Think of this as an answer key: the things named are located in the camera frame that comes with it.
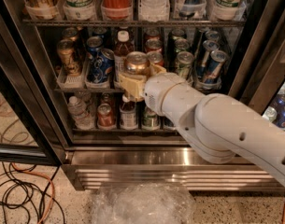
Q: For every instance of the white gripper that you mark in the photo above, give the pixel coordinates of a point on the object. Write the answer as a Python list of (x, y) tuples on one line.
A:
[(157, 90)]

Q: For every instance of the orange soda can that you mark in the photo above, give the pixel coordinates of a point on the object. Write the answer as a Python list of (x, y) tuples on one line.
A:
[(70, 33), (137, 63), (69, 57)]

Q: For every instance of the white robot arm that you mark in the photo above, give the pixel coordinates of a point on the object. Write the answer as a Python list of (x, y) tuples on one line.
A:
[(216, 126)]

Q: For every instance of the front red Coca-Cola can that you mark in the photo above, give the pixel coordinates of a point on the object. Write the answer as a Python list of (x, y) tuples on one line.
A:
[(155, 57)]

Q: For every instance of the red coca-cola can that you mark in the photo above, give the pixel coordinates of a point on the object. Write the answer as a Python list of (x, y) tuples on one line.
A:
[(153, 45), (155, 57)]

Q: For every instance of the tea bottle bottom shelf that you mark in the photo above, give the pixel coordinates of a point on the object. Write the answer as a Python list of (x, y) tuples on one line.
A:
[(128, 119)]

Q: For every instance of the green can bottom shelf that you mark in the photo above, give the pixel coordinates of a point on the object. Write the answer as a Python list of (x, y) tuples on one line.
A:
[(150, 120)]

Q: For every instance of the front green soda can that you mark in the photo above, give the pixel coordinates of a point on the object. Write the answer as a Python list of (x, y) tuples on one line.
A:
[(183, 63)]

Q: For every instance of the green soda can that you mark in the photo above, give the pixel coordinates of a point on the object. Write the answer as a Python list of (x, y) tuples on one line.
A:
[(183, 63), (181, 45)]

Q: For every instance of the front blue Pepsi can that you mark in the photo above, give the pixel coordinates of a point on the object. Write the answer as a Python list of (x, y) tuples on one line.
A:
[(102, 66)]

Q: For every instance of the blue pepsi can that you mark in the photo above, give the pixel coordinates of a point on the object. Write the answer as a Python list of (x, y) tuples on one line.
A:
[(93, 45), (102, 66)]

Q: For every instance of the blue can bottom shelf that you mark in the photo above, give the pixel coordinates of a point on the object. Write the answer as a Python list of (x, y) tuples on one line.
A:
[(168, 124)]

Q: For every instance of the red can bottom shelf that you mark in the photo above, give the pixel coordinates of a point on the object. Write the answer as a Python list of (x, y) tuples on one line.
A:
[(105, 115)]

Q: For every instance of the slim red bull can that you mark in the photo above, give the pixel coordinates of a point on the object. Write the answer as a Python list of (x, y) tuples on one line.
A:
[(207, 47), (216, 61)]

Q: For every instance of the clear water bottle bottom shelf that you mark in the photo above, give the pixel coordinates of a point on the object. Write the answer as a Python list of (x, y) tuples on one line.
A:
[(80, 114)]

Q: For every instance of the front slim Red Bull can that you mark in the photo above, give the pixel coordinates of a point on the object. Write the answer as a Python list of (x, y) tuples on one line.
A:
[(216, 61)]

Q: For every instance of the blue bottle top shelf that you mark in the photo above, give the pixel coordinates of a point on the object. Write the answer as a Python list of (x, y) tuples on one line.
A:
[(186, 9)]

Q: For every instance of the stainless steel glass-door fridge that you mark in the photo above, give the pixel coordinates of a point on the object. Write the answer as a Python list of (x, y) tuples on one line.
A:
[(255, 42)]

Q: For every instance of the brown iced tea bottle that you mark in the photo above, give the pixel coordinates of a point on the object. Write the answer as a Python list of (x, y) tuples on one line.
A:
[(122, 48)]

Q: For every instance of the clear water bottle top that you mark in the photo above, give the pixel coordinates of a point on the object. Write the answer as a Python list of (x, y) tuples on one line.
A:
[(153, 10)]

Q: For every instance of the red Coca-Cola bottle top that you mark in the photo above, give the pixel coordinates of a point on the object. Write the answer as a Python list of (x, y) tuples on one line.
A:
[(117, 9)]

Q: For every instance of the white green bottle top left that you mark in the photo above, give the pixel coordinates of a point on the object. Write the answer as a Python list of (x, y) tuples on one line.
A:
[(78, 9)]

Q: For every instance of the white green bottle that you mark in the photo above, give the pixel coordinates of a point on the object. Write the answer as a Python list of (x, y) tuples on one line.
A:
[(78, 9), (226, 9)]

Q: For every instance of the white green bottle top right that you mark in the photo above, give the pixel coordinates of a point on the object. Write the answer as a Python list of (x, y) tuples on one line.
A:
[(226, 9)]

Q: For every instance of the clear plastic bag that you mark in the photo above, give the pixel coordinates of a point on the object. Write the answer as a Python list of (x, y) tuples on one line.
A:
[(149, 203)]

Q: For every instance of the tan bottle top far left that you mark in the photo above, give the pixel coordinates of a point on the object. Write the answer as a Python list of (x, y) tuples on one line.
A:
[(42, 9)]

